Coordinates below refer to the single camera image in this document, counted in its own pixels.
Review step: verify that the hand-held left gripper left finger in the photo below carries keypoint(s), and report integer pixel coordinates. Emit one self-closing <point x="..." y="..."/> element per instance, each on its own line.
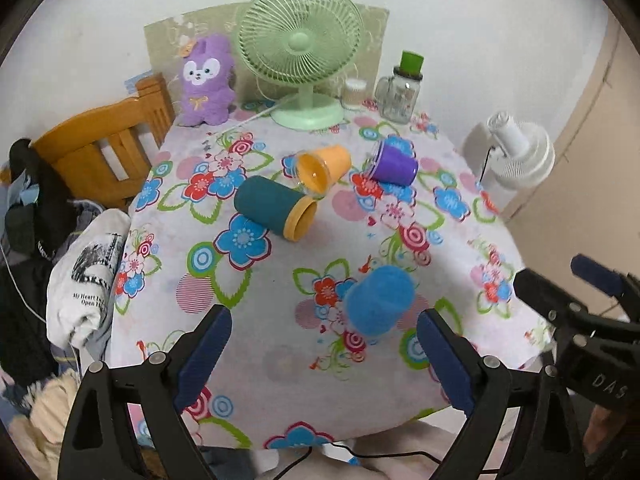
<point x="205" y="355"/>

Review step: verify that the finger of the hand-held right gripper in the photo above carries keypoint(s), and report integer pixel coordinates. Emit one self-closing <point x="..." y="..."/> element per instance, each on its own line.
<point x="597" y="272"/>
<point x="545" y="295"/>

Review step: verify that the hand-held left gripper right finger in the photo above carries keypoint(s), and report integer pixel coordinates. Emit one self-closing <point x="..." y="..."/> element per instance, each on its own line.
<point x="445" y="360"/>

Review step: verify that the blue cup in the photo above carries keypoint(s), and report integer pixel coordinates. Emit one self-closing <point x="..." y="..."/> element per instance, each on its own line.
<point x="377" y="300"/>

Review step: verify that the teal cup with yellow rim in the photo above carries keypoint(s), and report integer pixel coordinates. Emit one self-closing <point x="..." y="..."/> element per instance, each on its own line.
<point x="265" y="202"/>

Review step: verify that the purple cup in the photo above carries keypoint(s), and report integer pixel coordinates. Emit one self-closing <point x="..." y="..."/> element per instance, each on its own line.
<point x="395" y="165"/>

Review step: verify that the orange cup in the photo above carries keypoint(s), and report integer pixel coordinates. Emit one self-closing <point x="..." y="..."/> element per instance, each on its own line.
<point x="330" y="160"/>

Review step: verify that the pale pink blanket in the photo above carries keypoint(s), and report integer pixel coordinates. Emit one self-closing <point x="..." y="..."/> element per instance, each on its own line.
<point x="415" y="440"/>

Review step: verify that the white fan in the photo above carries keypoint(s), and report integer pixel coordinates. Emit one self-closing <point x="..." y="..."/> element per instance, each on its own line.
<point x="520" y="155"/>

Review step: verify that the white printed shirt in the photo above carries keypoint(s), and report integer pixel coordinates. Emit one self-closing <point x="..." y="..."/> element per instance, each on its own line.
<point x="95" y="260"/>

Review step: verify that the cream fuzzy cloth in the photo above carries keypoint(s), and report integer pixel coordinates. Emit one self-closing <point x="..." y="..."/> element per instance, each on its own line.
<point x="40" y="420"/>

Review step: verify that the pile of dark clothes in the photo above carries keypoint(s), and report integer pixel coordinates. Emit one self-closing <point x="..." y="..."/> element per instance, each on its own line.
<point x="45" y="195"/>

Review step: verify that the glass jar mug green lid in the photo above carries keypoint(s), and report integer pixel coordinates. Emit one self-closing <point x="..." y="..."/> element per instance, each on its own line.
<point x="397" y="97"/>

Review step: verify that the wooden chair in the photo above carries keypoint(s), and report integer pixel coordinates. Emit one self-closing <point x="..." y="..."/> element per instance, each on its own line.
<point x="75" y="135"/>

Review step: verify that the small clear swab container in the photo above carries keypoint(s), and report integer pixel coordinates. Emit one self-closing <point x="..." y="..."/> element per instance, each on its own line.
<point x="354" y="94"/>

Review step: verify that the light blue paper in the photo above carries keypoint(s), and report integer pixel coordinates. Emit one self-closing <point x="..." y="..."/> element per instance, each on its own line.
<point x="136" y="82"/>

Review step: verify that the purple plush toy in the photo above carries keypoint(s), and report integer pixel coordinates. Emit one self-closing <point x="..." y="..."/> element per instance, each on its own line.
<point x="205" y="72"/>

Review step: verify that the green desk fan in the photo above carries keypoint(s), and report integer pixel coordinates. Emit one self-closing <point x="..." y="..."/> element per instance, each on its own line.
<point x="300" y="42"/>

